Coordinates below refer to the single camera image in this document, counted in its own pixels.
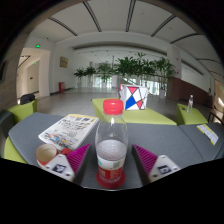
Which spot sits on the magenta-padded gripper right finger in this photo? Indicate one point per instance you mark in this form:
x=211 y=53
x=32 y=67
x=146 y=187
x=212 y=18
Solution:
x=162 y=169

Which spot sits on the yellow and white leaflet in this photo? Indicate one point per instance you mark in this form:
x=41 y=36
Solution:
x=208 y=133

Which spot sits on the white cube with coloured triangles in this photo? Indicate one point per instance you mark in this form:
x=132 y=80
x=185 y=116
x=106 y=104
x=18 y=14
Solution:
x=133 y=97

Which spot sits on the large lime green table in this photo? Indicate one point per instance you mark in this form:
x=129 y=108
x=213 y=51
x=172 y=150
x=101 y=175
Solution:
x=150 y=117

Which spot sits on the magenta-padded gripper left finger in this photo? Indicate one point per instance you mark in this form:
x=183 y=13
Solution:
x=61 y=167

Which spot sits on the lime green seat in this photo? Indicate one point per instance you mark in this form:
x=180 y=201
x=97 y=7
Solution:
x=21 y=111

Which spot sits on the colourful printed magazine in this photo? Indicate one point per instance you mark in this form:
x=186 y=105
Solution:
x=68 y=130

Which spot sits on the small clear water bottle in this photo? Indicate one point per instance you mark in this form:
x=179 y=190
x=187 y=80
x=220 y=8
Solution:
x=190 y=104

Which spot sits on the black bag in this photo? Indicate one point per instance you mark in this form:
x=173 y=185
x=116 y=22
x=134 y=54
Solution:
x=27 y=99

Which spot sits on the small lime green table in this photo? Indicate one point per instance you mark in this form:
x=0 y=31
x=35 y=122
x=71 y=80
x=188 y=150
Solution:
x=191 y=118

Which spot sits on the dark grey chair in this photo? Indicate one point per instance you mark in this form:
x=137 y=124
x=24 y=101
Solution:
x=6 y=123

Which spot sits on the brown wooden counter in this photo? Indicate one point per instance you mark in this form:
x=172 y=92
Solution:
x=186 y=91

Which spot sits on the framed wall picture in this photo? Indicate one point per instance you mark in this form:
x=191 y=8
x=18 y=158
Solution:
x=64 y=62

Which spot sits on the row of potted green plants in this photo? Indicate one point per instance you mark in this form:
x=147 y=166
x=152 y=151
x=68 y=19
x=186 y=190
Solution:
x=130 y=66

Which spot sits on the clear red-capped water bottle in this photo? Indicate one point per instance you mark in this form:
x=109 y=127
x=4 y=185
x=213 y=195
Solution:
x=111 y=153

